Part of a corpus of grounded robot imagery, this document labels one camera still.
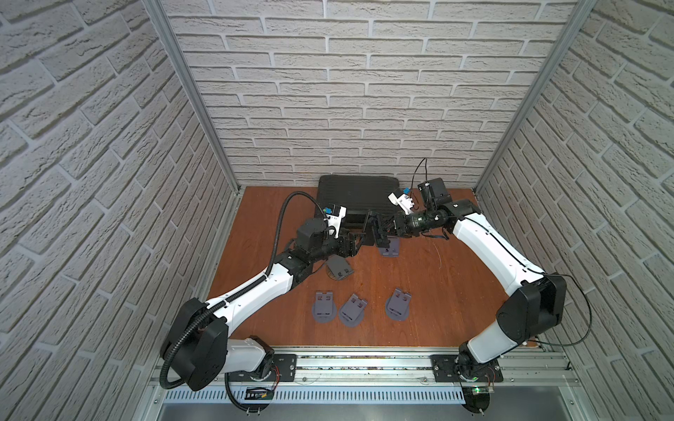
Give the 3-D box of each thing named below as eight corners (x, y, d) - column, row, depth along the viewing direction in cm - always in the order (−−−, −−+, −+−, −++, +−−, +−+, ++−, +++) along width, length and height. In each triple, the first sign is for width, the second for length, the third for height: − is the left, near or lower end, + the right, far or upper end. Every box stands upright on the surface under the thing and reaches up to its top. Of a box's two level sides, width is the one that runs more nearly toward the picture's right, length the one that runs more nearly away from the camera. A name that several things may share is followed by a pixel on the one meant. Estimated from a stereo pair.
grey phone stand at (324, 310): (312, 323, 84) (311, 321, 82) (314, 292, 90) (314, 290, 88) (336, 323, 84) (336, 321, 82) (337, 293, 90) (336, 290, 89)
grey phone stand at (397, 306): (384, 316, 86) (385, 314, 84) (390, 288, 92) (391, 285, 90) (406, 323, 84) (407, 321, 83) (410, 294, 90) (412, 292, 89)
